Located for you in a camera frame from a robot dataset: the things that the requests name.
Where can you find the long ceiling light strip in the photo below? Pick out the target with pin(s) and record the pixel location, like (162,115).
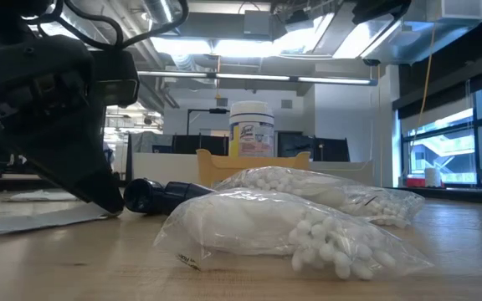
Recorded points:
(249,77)

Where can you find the white paper towel roll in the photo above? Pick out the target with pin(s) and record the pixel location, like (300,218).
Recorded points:
(432,177)

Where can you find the person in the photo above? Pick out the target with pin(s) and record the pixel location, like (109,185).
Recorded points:
(108,154)

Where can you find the clear bag of cotton swabs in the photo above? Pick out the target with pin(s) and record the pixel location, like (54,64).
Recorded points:
(245,226)
(329,188)

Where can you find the black side desk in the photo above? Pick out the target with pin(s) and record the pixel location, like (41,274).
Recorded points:
(454,194)

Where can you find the Lysol wipes canister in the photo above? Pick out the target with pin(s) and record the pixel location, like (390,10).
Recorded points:
(251,129)

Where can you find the dark blue toiletry tube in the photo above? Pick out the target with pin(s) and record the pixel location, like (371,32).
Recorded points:
(145,196)

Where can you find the white plastic bin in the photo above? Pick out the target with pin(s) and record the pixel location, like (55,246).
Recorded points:
(161,167)

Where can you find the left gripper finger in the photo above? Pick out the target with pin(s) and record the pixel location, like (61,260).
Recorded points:
(78,159)

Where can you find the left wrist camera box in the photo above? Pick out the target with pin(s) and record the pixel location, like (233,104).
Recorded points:
(115,77)

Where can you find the yellow plastic bin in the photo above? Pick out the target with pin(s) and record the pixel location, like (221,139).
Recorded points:
(220,167)

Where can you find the grey plastic bin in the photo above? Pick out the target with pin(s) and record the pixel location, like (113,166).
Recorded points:
(341,171)

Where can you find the grey cubicle partition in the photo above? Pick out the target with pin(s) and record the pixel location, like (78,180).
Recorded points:
(149,143)

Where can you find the red box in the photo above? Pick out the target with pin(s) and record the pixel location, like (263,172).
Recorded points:
(416,182)

